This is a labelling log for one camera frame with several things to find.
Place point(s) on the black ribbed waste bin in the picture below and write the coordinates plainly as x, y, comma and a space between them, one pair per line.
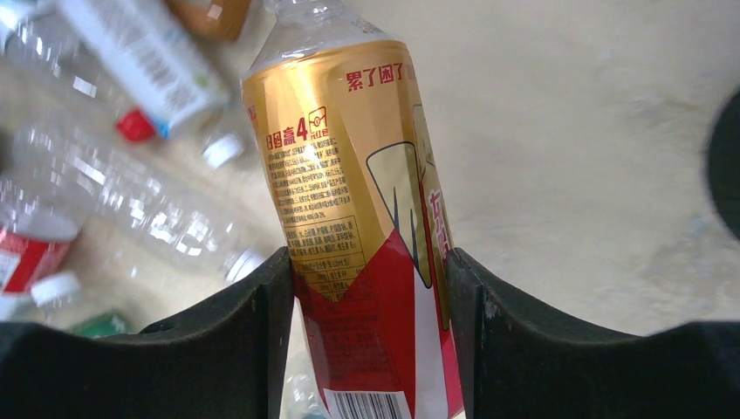
722, 164

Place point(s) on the light green label bottle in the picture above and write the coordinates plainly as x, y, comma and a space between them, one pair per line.
106, 324

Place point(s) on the clear unlabelled bottle white cap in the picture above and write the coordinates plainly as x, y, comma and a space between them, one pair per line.
169, 219

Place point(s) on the white label clear bottle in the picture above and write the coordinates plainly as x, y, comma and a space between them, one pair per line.
158, 64

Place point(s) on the wooden three-tier shelf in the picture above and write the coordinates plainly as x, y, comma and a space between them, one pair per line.
220, 20

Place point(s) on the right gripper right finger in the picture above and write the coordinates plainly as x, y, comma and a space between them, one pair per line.
522, 358

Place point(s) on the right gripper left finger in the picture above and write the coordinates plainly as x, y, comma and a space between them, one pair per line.
224, 357

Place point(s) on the red label bottle red cap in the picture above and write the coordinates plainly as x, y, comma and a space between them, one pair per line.
39, 43

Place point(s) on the gold and red drink bottle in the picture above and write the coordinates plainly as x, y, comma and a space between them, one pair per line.
338, 116

